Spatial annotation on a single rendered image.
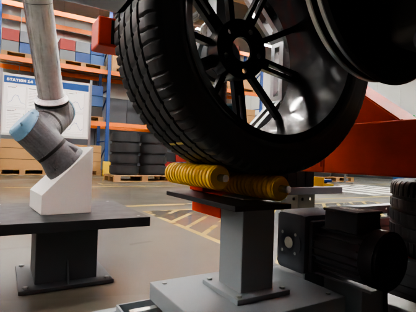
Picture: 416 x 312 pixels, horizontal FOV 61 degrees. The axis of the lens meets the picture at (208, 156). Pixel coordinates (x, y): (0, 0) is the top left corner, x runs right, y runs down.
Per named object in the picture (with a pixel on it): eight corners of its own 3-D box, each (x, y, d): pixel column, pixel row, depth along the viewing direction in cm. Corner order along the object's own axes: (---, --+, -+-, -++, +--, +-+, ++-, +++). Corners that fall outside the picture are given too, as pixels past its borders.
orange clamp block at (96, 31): (134, 51, 88) (98, 44, 84) (124, 58, 95) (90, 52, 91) (135, 23, 88) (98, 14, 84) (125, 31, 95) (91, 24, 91)
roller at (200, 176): (214, 192, 77) (215, 164, 77) (160, 182, 102) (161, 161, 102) (236, 191, 80) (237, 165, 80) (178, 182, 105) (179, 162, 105)
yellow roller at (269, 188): (278, 203, 77) (279, 176, 77) (208, 190, 102) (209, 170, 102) (298, 202, 80) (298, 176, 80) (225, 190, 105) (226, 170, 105)
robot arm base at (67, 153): (46, 177, 167) (30, 163, 163) (77, 150, 174) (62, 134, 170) (54, 181, 151) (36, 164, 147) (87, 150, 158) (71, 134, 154)
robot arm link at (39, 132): (30, 165, 155) (-2, 135, 148) (48, 145, 169) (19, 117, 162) (54, 150, 149) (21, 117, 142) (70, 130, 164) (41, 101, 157)
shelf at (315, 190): (267, 195, 136) (267, 187, 136) (241, 191, 150) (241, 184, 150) (342, 193, 158) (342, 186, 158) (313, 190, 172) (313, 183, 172)
